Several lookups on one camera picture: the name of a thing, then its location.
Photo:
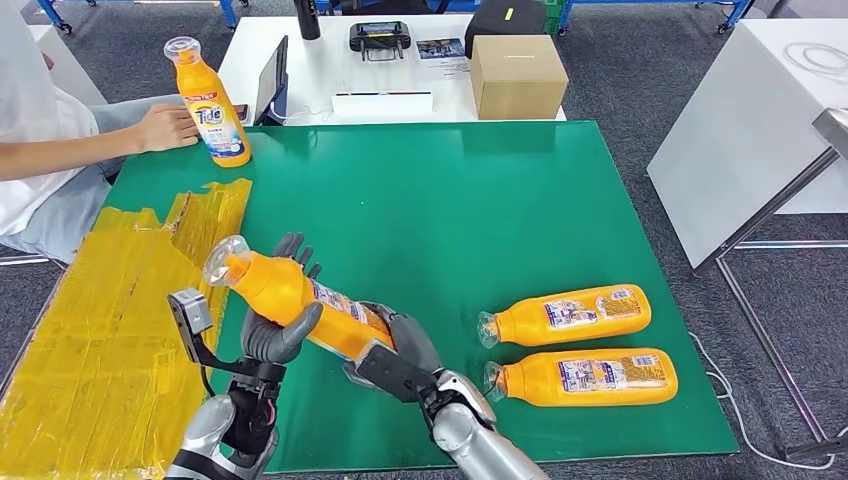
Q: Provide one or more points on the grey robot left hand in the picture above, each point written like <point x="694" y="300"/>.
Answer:
<point x="275" y="341"/>

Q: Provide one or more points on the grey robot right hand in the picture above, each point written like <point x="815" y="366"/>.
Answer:
<point x="414" y="338"/>

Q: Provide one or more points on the person's left hand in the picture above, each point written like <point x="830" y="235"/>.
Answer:
<point x="48" y="61"/>

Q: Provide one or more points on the person's right hand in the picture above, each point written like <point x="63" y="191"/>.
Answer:
<point x="166" y="129"/>

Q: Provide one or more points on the orange detergent bottle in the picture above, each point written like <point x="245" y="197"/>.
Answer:
<point x="278" y="291"/>
<point x="596" y="378"/>
<point x="570" y="314"/>
<point x="212" y="112"/>

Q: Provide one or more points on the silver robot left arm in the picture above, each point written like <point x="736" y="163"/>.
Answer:
<point x="205" y="437"/>

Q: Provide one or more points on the person's right forearm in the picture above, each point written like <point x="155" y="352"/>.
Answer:
<point x="66" y="156"/>

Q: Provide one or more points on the white cabinet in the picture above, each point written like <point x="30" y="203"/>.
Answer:
<point x="76" y="76"/>

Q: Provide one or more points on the person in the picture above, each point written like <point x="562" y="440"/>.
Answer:
<point x="26" y="86"/>

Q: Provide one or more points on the dark tablet in cover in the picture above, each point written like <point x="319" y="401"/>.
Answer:
<point x="270" y="83"/>

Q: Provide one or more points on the yellow taped cardboard sheet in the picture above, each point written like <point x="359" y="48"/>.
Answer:
<point x="99" y="364"/>

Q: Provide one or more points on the black flask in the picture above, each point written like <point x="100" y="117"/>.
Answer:
<point x="306" y="18"/>

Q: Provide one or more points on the long white box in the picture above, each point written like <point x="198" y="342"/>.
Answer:
<point x="381" y="107"/>

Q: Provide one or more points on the black handheld controller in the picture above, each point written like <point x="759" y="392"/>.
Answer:
<point x="379" y="34"/>

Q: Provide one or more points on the brown cardboard box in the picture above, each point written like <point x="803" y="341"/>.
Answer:
<point x="517" y="79"/>

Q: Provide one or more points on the printed leaflet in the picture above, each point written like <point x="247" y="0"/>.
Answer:
<point x="440" y="53"/>

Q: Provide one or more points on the black bag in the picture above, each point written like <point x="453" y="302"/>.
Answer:
<point x="497" y="20"/>

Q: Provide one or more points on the green plastic crate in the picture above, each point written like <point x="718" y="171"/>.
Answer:
<point x="555" y="16"/>

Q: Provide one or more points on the white side table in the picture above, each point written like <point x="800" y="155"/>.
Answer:
<point x="729" y="132"/>

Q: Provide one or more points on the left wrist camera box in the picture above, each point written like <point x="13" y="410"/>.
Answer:
<point x="192" y="311"/>

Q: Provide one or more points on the blue metal rack frame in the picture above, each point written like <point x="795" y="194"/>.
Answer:
<point x="737" y="13"/>
<point x="228" y="13"/>

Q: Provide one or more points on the metal floor rail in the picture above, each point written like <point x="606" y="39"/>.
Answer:
<point x="23" y="260"/>

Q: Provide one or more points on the metal side table frame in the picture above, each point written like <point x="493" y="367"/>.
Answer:
<point x="836" y="129"/>

